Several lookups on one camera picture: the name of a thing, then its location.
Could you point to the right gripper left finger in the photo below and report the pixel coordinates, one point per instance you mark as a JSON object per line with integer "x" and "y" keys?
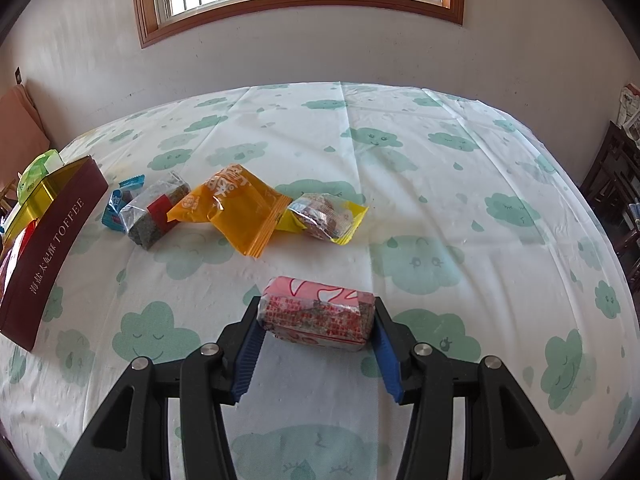
{"x": 127, "y": 438}

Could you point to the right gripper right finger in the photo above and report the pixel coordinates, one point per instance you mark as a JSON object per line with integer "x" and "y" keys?
{"x": 504, "y": 436}

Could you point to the pink snack cake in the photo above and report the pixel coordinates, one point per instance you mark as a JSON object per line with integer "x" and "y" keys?
{"x": 315, "y": 314}

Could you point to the dark seed snack packet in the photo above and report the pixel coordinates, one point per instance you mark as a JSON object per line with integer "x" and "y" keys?
{"x": 145, "y": 217}

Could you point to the yellow-edged pastry packet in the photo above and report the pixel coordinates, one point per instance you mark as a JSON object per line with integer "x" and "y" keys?
{"x": 322, "y": 216}

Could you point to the white cloud-print tablecloth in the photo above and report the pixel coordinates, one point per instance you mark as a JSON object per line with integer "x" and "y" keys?
{"x": 474, "y": 237}

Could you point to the gold red toffee tin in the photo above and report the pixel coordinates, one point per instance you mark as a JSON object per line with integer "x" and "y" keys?
{"x": 31, "y": 273}

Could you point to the small blue candy packet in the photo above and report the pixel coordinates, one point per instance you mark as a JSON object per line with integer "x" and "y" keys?
{"x": 122, "y": 195}

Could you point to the orange snack bag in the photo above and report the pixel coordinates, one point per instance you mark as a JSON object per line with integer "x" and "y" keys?
{"x": 239, "y": 205}

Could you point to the green tissue pack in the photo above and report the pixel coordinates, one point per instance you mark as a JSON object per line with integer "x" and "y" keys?
{"x": 43, "y": 165}

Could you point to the pink cloth-covered furniture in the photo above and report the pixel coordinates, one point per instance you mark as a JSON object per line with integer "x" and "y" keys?
{"x": 22, "y": 136}

